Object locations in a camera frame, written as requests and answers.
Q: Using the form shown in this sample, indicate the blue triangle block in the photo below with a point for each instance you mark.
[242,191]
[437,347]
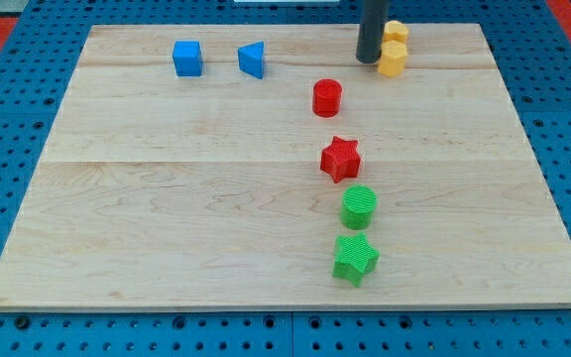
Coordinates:
[251,59]

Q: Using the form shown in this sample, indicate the red star block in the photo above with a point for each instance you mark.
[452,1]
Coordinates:
[341,159]

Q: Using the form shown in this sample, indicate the green cylinder block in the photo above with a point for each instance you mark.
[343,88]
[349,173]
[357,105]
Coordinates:
[357,207]

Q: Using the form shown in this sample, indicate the red cylinder block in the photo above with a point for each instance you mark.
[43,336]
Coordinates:
[326,97]

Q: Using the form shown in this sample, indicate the wooden board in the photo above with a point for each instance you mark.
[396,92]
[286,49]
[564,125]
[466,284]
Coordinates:
[163,193]

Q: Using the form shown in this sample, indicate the green star block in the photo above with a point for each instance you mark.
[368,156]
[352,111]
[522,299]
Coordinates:
[354,258]

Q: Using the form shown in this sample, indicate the blue cube block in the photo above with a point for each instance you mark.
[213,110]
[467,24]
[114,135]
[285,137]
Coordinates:
[187,59]

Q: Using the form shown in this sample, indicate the front yellow hexagon block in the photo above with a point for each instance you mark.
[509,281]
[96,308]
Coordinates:
[393,58]

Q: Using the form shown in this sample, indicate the yellow hexagon block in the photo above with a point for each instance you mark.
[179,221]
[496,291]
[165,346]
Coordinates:
[393,58]
[395,30]

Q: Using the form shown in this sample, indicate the rear yellow hexagon block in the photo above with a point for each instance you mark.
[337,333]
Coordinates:
[395,30]

